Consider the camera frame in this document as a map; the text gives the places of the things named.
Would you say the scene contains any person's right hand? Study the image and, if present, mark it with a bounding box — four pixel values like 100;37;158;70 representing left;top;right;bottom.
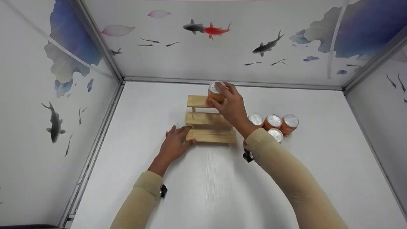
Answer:
213;81;260;139

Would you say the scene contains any person's left hand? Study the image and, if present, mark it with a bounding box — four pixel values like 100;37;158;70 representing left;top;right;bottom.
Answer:
148;125;198;177

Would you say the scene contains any orange jar with white lid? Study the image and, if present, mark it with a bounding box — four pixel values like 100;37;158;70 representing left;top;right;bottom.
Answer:
248;114;264;128
207;81;227;106
280;114;300;137
267;128;284;144
264;114;283;131

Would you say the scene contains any wooden step shelf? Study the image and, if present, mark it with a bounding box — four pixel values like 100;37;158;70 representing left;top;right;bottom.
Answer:
185;95;238;147

